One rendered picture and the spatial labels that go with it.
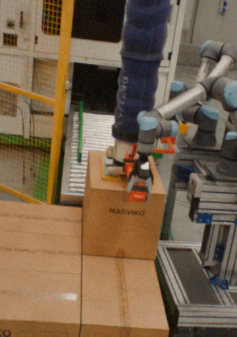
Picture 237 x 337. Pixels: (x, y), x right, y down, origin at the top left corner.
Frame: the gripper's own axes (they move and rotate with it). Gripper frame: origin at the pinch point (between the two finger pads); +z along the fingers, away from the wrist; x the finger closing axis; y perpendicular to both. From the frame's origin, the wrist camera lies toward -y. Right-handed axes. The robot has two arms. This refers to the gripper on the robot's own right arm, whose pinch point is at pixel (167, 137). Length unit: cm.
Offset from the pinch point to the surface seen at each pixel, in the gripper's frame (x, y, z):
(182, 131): 22, -62, 13
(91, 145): -41, -128, 53
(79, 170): -50, -68, 53
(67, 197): -57, -6, 49
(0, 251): -89, 62, 54
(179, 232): 39, -87, 107
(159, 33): -20, 40, -65
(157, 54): -20, 39, -55
